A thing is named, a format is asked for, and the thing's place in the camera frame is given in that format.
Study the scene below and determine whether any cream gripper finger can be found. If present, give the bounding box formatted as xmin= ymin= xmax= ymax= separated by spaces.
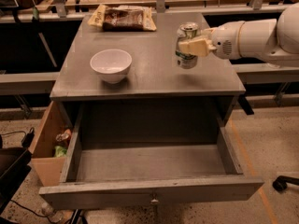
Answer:
xmin=200 ymin=28 xmax=215 ymax=37
xmin=178 ymin=36 xmax=217 ymax=57

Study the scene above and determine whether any white ceramic bowl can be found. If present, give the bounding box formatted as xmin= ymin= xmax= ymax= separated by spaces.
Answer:
xmin=90 ymin=49 xmax=133 ymax=84

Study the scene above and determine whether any black equipment at left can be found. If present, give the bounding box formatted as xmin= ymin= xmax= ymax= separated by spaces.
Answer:
xmin=0 ymin=147 xmax=31 ymax=214

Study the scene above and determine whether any orange snack packet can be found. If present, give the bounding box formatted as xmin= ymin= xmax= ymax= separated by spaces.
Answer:
xmin=55 ymin=129 xmax=72 ymax=144

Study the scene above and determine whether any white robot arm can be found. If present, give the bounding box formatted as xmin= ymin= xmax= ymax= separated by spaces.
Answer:
xmin=178 ymin=3 xmax=299 ymax=67

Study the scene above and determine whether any open grey top drawer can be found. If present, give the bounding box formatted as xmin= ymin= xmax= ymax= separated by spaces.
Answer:
xmin=40 ymin=104 xmax=263 ymax=209

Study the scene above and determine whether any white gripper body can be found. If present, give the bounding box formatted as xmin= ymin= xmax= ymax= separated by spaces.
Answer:
xmin=211 ymin=21 xmax=244 ymax=60

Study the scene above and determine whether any green 7up soda can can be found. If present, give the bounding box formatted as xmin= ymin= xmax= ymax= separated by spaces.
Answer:
xmin=175 ymin=21 xmax=198 ymax=69

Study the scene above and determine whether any brown chip bag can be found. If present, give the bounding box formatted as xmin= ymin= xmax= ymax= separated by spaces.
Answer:
xmin=88 ymin=5 xmax=156 ymax=32

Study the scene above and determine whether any clear bottle on floor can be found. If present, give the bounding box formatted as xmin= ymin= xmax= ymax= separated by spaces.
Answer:
xmin=41 ymin=203 xmax=64 ymax=224

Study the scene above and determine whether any grey wooden cabinet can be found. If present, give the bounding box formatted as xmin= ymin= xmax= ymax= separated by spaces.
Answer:
xmin=50 ymin=12 xmax=247 ymax=133

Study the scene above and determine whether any green snack packet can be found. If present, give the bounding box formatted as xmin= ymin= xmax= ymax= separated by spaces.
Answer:
xmin=54 ymin=146 xmax=67 ymax=158

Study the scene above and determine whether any cardboard box with snacks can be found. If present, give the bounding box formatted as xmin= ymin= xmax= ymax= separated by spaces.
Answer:
xmin=29 ymin=102 xmax=72 ymax=187

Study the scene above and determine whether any black chair wheel base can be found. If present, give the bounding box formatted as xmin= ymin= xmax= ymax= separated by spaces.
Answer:
xmin=272 ymin=175 xmax=299 ymax=192

